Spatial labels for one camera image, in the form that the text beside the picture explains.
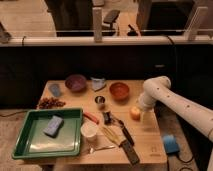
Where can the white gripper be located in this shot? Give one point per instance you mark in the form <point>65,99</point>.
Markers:
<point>146,102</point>

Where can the orange apple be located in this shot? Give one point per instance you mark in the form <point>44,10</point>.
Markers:
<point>135,113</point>

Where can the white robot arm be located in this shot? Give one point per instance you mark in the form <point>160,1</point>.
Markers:
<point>158,89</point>

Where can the small metal cup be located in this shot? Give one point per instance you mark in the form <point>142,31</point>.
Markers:
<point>100,101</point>

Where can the white paper cup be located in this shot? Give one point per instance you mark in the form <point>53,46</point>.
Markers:
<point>89,131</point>

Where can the blue round object on floor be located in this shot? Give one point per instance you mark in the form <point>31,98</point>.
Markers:
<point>170,144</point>

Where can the orange bowl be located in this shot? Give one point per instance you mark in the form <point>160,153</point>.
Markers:
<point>119,91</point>

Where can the small black object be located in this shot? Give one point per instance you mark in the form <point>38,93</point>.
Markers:
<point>107,118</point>

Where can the dark spatula tool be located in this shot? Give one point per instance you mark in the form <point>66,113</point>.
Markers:
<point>130,152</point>

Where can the crumpled grey white cloth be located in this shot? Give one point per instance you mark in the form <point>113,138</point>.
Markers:
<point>98,83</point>

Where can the metal spoon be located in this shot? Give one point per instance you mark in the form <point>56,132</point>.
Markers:
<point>92,150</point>

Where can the purple bowl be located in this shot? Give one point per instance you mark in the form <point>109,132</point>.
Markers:
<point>76,82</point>

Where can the blue sponge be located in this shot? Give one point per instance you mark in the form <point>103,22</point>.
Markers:
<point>53,126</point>

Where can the light blue cloth piece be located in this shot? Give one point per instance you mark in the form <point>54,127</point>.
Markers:
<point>55,90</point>

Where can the bunch of dark grapes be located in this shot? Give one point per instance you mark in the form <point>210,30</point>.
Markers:
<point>50,103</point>

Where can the black office chair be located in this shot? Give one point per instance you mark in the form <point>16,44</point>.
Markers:
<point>108,21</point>

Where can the green plastic tray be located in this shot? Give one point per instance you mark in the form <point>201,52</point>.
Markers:
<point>33,143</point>

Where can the white railing bar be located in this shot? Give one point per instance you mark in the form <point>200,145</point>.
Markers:
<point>105,41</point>

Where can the black handled knife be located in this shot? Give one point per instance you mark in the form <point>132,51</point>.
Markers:
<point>122,126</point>

